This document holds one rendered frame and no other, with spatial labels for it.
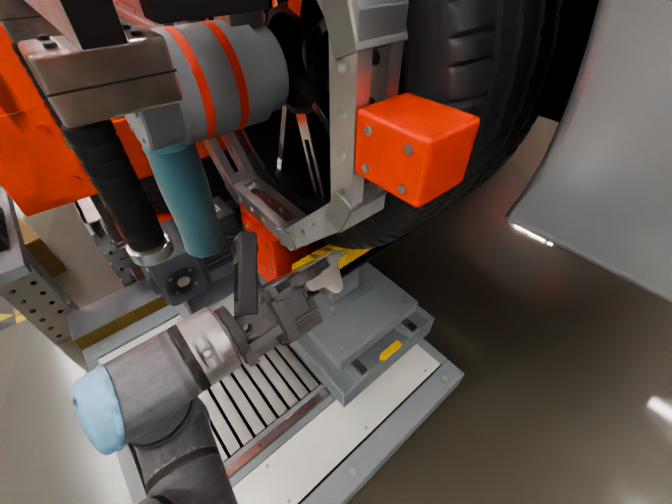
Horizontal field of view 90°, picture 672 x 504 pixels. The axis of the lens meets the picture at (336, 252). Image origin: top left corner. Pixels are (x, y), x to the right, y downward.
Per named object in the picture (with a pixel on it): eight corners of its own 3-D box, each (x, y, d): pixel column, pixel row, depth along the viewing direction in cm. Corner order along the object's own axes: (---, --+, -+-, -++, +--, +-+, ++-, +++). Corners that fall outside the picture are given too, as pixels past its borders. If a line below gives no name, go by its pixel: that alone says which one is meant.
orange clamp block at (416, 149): (399, 151, 40) (463, 183, 35) (350, 174, 37) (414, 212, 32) (408, 89, 35) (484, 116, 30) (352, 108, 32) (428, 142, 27)
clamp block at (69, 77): (186, 102, 29) (164, 29, 25) (66, 131, 25) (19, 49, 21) (164, 86, 32) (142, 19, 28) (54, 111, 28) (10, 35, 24)
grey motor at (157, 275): (295, 277, 124) (285, 198, 99) (184, 343, 104) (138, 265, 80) (269, 251, 134) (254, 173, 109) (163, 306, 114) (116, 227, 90)
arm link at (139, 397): (94, 404, 43) (48, 371, 35) (189, 347, 48) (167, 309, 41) (118, 471, 38) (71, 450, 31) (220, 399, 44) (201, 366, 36)
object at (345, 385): (429, 333, 106) (435, 315, 100) (343, 409, 90) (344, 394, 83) (329, 250, 134) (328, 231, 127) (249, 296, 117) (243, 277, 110)
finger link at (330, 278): (357, 278, 55) (311, 307, 50) (340, 245, 54) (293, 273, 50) (367, 276, 52) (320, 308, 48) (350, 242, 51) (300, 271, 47)
